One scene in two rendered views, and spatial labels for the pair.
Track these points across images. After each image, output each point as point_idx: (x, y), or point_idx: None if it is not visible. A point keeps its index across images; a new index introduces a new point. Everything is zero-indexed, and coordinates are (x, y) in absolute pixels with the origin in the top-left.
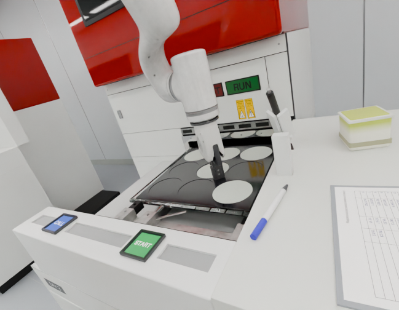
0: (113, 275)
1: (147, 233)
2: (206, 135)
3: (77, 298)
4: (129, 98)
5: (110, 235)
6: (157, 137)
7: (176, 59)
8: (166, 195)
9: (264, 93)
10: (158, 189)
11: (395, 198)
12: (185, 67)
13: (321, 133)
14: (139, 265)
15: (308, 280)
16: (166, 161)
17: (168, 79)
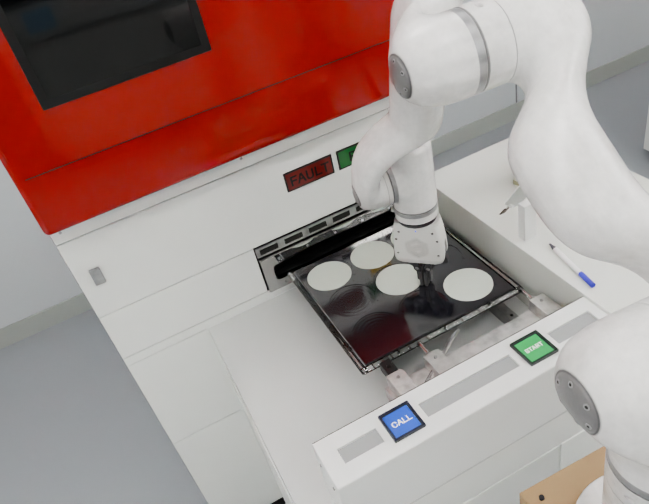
0: (534, 389)
1: (518, 342)
2: (440, 232)
3: None
4: (130, 231)
5: (485, 374)
6: (200, 286)
7: (417, 157)
8: (404, 334)
9: None
10: (373, 338)
11: None
12: (426, 163)
13: (485, 185)
14: (558, 355)
15: (644, 282)
16: (220, 324)
17: (388, 180)
